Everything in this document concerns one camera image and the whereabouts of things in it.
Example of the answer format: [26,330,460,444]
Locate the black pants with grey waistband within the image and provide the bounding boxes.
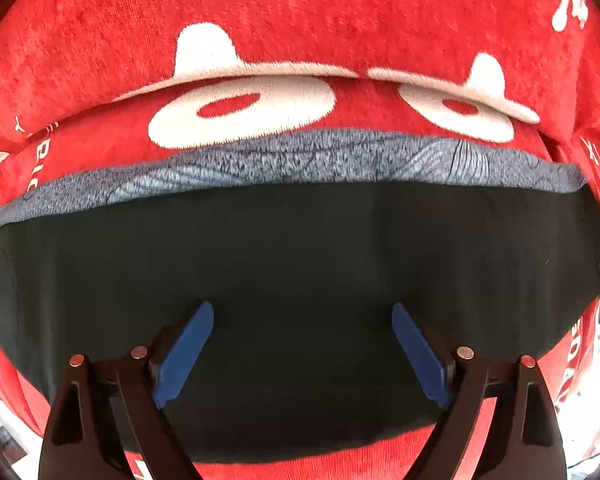
[0,129,600,464]

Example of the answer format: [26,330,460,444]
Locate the red printed blanket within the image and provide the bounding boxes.
[0,0,600,480]

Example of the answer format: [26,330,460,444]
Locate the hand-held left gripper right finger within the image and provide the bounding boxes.
[391,302,567,480]

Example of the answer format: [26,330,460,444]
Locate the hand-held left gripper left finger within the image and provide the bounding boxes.
[37,300,215,480]

